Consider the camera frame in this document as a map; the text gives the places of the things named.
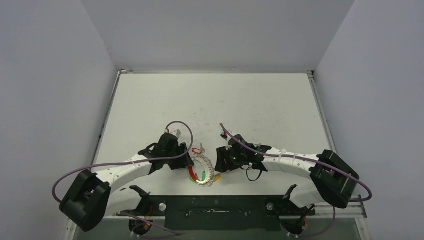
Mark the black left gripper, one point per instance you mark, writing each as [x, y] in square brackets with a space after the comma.
[184, 161]

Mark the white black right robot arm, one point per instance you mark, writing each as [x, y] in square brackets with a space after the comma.
[295, 164]

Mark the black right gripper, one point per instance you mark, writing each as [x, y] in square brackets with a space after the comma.
[222, 160]

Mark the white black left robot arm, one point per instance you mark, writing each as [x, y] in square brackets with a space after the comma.
[95, 195]

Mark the key with yellow tag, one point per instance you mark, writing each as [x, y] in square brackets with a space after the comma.
[216, 178]

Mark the key with red tag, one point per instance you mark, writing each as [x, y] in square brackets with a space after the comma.
[198, 150]

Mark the aluminium table frame rail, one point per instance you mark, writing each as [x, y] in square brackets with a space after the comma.
[335, 188]

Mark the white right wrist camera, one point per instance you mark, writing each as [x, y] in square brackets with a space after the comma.
[225, 135]

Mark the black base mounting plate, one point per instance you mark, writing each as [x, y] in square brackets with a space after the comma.
[222, 212]

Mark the key with green tag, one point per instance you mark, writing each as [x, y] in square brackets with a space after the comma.
[195, 180]
[204, 176]

